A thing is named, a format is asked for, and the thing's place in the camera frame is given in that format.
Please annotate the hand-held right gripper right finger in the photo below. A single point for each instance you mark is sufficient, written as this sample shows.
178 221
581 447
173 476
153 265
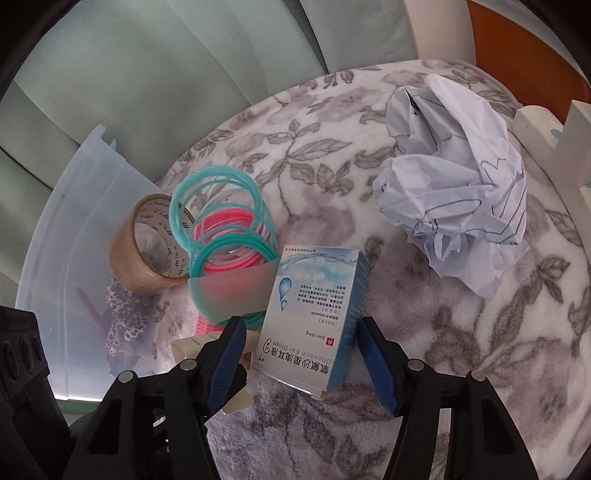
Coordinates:
383 364

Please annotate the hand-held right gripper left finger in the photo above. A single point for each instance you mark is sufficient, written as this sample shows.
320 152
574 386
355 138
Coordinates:
226 353

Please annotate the white blue medicine box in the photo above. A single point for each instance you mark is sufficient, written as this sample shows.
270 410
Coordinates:
300 314

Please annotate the leopard print scrunchie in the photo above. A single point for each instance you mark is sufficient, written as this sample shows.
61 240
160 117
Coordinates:
124 314

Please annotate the bundle of pink plastic rings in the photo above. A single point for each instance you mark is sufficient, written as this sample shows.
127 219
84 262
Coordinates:
231 214

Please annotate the brown packing tape roll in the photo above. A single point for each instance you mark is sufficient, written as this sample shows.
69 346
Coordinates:
124 258

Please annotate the bundle of teal plastic rings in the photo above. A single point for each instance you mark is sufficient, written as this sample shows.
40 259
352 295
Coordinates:
256 196

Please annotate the clear plastic container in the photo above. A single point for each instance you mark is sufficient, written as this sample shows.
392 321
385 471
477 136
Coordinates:
69 221

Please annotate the cream hair claw clip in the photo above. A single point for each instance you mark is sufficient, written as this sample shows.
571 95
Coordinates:
194 346

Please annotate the grey floral blanket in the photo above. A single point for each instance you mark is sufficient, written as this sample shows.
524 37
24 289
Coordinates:
461 332

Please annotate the crumpled white paper ball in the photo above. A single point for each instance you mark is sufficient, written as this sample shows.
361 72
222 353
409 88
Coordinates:
452 184

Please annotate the white power strip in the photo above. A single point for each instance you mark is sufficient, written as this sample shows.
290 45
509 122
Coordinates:
535 129

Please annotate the pale green curtain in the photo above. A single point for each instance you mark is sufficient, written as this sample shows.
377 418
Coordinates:
184 69

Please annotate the wooden headboard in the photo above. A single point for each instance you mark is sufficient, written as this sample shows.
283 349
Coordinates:
517 46

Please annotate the cream bed post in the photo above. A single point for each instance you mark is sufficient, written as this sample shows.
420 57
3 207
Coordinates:
438 27

